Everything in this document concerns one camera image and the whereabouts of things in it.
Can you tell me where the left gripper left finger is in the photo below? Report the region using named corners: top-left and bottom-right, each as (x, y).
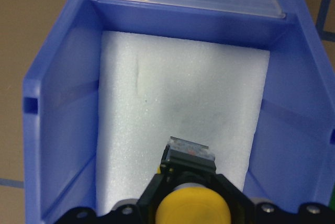
top-left (56, 174), bottom-right (166, 223)

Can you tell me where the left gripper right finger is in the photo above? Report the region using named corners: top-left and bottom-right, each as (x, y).
top-left (209, 174), bottom-right (334, 223)

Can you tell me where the green conveyor belt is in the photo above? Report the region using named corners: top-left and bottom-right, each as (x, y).
top-left (328, 186), bottom-right (335, 210)

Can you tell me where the left blue plastic bin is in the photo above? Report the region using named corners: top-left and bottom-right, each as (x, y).
top-left (23, 0), bottom-right (334, 223)

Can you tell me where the left white foam pad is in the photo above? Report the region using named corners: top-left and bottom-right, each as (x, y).
top-left (96, 31), bottom-right (270, 215)

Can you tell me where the yellow push button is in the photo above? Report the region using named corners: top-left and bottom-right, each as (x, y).
top-left (155, 137), bottom-right (232, 223)

